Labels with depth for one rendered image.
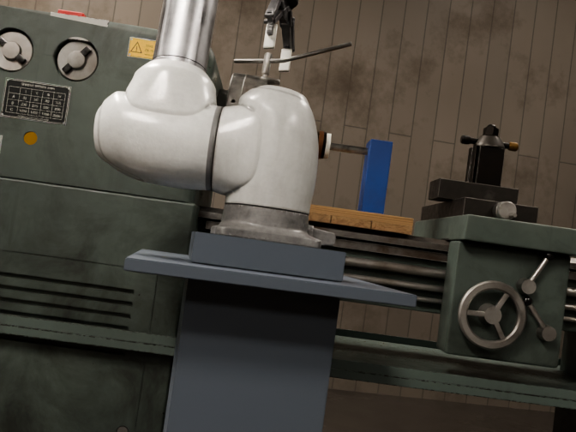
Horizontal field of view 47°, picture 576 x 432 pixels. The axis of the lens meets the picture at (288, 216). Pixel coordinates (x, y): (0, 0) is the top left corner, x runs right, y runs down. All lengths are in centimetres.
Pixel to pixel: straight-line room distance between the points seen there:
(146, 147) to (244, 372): 41
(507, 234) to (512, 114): 284
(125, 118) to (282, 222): 32
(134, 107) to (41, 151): 49
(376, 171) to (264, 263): 77
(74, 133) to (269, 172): 62
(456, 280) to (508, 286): 12
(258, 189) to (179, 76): 24
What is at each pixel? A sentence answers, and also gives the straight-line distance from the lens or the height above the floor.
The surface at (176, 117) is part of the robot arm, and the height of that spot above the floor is 99.
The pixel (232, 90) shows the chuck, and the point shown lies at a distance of 170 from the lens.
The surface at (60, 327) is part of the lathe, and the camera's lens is 157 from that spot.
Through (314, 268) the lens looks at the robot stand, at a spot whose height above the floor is 77.
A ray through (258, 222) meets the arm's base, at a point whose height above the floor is 83.
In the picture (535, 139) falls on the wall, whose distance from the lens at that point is 444.
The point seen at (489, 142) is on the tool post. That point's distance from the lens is 179.
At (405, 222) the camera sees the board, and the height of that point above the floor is 89.
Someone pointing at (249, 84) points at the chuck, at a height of 119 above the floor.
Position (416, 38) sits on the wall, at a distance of 424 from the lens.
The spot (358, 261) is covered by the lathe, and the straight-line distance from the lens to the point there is 164.
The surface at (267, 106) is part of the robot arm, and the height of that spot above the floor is 103.
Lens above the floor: 80
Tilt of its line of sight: 3 degrees up
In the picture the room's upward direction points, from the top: 8 degrees clockwise
